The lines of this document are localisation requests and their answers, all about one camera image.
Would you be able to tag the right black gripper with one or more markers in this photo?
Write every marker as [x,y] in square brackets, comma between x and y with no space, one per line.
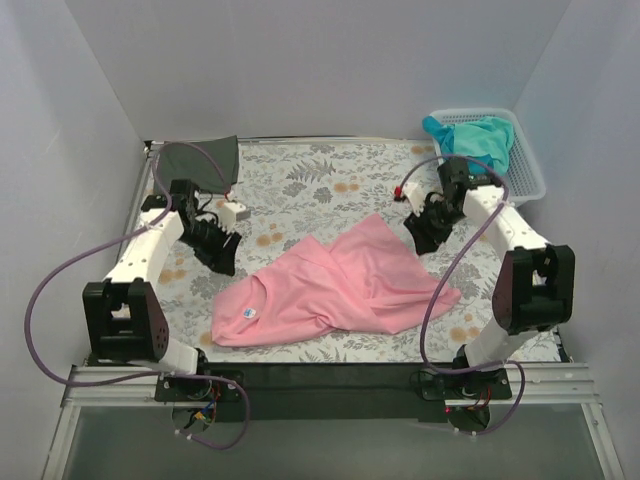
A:
[431,223]

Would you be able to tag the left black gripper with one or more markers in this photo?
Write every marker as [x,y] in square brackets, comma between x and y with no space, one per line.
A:
[211,241]

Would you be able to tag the pink t-shirt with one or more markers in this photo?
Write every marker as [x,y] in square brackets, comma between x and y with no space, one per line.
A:
[367,280]

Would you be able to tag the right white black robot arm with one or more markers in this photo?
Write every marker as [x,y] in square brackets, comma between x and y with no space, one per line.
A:
[534,290]

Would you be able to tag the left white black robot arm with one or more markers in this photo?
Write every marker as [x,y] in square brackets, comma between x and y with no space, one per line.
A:
[126,323]

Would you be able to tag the folded dark grey t-shirt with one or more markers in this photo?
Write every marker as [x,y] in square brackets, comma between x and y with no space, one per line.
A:
[212,165]

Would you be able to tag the floral patterned table mat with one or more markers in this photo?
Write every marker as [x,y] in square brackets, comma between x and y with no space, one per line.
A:
[323,188]

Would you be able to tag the white plastic basket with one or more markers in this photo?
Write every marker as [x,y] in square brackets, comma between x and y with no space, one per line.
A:
[524,177]

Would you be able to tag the teal t-shirt in basket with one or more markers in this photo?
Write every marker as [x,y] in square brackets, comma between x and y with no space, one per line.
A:
[488,139]

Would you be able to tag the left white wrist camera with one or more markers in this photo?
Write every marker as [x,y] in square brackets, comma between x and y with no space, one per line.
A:
[230,213]

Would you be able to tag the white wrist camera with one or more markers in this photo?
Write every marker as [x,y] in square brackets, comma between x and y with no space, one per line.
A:
[413,194]
[230,213]

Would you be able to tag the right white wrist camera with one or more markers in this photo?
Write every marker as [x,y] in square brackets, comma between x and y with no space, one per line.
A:
[413,194]

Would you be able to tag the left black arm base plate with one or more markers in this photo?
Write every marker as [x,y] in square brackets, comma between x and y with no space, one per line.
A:
[171,389]

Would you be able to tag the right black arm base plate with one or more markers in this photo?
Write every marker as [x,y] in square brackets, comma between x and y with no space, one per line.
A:
[430,385]

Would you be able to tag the aluminium frame rail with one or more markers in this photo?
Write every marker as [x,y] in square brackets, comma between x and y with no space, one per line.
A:
[543,383]

